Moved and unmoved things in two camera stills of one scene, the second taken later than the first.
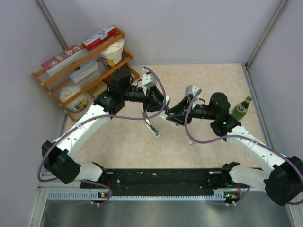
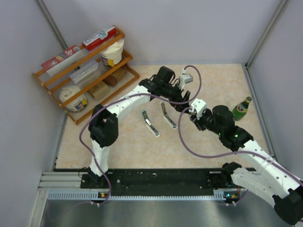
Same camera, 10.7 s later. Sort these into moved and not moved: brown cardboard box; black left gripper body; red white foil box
Moved: black left gripper body
Not moved: brown cardboard box; red white foil box
